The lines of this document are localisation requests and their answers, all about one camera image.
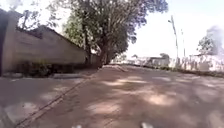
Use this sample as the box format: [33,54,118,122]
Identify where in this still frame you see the bare tree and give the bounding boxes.
[18,8,43,31]

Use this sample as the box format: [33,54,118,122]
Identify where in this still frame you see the large tree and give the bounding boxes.
[76,0,169,69]
[61,0,111,66]

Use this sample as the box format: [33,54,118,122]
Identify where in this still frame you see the pale raised kerb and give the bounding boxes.
[1,71,88,80]

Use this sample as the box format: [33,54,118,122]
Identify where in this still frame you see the white wall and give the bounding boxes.
[179,53,224,73]

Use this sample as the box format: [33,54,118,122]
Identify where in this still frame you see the grey concrete wall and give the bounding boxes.
[0,8,93,76]

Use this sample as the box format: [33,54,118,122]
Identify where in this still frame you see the reddish paved sidewalk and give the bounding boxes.
[0,71,98,128]

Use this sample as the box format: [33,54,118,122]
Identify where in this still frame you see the stone kerb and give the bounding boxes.
[14,71,99,128]

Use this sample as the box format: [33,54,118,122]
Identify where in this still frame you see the utility pole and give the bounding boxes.
[167,14,181,68]
[180,29,187,68]

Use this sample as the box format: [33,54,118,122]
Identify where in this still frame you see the low buildings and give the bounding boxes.
[126,55,172,68]

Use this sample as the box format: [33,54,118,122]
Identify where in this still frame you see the grass verge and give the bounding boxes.
[156,65,224,79]

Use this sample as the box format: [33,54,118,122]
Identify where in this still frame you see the reddish brown road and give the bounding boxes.
[16,64,224,128]

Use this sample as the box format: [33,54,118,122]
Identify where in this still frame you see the low bushes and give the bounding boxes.
[14,61,79,78]

